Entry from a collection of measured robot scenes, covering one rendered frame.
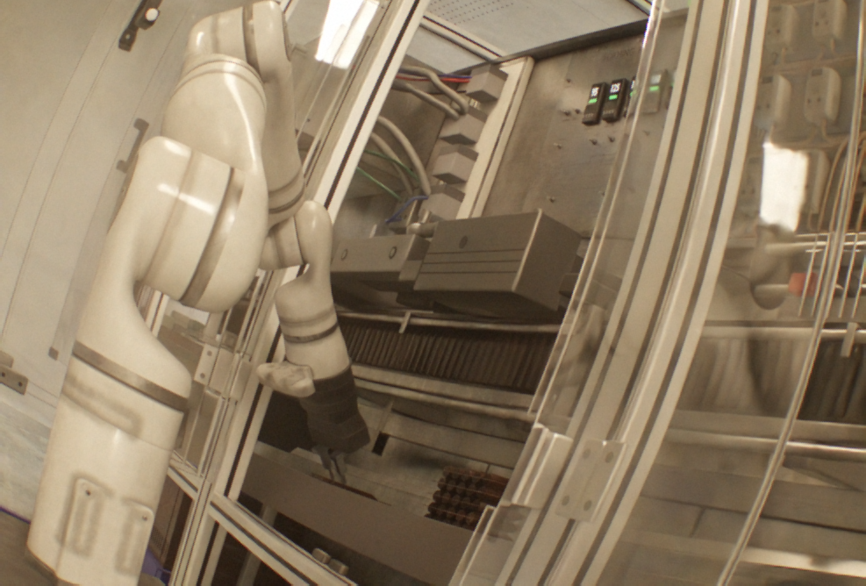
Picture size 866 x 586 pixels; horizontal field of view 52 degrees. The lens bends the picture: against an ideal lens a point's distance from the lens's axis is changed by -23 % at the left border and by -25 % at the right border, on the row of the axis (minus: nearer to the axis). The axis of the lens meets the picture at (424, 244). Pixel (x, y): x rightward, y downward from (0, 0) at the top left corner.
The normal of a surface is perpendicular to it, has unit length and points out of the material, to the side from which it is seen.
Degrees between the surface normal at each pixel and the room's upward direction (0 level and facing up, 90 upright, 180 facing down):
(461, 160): 90
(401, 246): 90
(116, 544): 90
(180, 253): 118
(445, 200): 90
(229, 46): 105
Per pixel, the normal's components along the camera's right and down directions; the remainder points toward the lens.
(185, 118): -0.53, -0.26
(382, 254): -0.83, -0.40
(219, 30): -0.04, -0.37
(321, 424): -0.65, 0.33
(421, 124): 0.43, -0.03
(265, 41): 0.22, 0.21
